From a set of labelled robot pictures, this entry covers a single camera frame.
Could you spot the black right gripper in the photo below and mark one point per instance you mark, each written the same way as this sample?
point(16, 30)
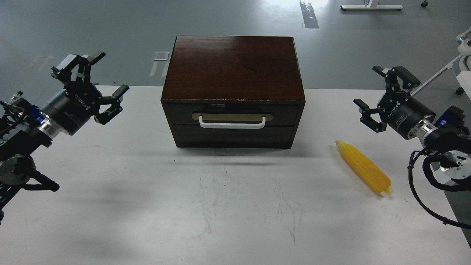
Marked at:
point(396, 107)

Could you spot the dark wooden drawer cabinet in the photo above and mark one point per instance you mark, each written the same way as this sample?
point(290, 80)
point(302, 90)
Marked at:
point(235, 70)

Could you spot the white desk leg base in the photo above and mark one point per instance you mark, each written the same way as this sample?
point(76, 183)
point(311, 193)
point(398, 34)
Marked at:
point(371, 5)

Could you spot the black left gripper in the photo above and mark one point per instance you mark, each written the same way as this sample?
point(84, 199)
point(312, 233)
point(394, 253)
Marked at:
point(72, 107)

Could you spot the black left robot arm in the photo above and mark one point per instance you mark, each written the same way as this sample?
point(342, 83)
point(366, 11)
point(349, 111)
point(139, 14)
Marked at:
point(25, 127)

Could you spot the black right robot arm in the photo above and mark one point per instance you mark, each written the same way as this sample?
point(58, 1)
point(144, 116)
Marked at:
point(446, 141)

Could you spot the yellow corn cob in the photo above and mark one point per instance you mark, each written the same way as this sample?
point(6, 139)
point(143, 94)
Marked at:
point(370, 173)

